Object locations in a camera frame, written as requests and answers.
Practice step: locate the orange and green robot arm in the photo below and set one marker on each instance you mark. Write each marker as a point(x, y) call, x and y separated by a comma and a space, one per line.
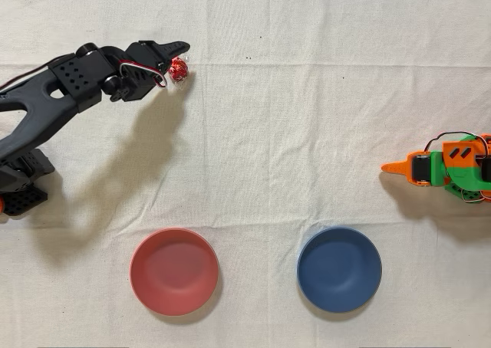
point(460, 152)

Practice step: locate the blue bowl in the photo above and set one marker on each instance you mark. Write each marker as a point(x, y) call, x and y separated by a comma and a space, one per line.
point(339, 269)

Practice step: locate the red bowl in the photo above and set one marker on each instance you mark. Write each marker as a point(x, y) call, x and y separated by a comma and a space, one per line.
point(174, 271)

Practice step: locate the red foil candy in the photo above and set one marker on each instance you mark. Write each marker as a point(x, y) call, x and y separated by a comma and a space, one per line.
point(179, 70)

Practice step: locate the white tablecloth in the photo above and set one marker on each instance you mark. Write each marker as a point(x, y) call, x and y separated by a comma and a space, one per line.
point(268, 133)

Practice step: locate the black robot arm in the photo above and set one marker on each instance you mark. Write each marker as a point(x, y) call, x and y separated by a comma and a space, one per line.
point(27, 95)

